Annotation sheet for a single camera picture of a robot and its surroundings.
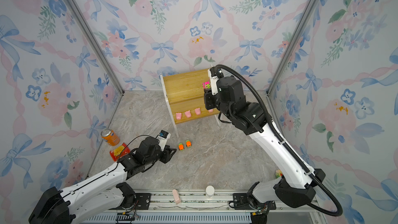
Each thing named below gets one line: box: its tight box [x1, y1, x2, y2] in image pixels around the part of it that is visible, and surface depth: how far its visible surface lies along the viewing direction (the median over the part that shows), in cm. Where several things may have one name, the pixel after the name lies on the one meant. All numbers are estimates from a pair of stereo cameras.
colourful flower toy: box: [275, 169, 283, 179], surface depth 83 cm
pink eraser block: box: [172, 188, 182, 205], surface depth 75 cm
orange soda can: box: [101, 128, 121, 147], surface depth 87 cm
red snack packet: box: [109, 142, 132, 162], surface depth 89 cm
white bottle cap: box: [205, 185, 216, 199], surface depth 72 cm
